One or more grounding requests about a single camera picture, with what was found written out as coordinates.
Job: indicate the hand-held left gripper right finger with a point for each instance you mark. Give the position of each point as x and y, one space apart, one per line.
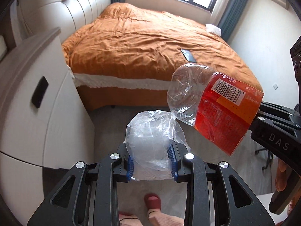
174 169

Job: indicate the person's right foot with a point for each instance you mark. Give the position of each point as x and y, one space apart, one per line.
162 217

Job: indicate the cream padded headboard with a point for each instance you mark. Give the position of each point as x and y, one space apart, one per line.
70 4

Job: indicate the dark smartphone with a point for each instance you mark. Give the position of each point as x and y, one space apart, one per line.
188 55

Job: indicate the red slipper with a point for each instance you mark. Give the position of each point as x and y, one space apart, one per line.
152 200

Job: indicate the person's right hand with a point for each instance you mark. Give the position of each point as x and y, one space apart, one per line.
281 176

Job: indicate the white bed sheet trim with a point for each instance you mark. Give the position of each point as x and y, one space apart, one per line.
112 81

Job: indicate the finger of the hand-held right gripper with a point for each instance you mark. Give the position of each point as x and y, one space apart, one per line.
275 113
265 131

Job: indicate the person's foot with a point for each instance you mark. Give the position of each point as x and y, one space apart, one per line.
162 217
129 220

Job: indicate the white crumpled cloth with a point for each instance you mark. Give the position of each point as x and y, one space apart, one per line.
214 29

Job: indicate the plastic bottle with orange label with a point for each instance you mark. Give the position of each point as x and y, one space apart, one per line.
223 113

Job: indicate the black office chair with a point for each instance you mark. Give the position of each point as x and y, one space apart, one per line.
268 155

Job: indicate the clear plastic bag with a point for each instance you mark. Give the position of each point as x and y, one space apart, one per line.
148 143

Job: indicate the white cabinet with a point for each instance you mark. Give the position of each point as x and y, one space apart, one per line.
58 122

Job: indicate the bed with orange duvet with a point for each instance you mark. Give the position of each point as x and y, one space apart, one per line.
141 42

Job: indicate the person's left foot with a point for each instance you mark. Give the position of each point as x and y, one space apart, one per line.
129 220

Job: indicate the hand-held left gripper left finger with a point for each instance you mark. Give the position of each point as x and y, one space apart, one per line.
130 171

